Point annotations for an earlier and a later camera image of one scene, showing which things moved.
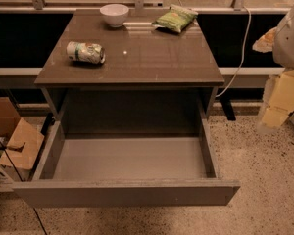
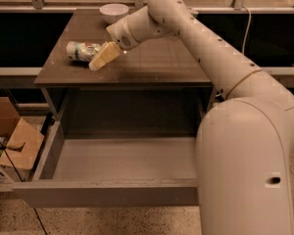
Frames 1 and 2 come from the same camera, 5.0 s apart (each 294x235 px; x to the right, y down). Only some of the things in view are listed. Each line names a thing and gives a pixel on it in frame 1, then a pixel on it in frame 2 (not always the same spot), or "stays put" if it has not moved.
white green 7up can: (81, 51) stays put
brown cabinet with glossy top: (150, 80) stays put
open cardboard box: (19, 145) stays put
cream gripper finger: (288, 96) → (121, 34)
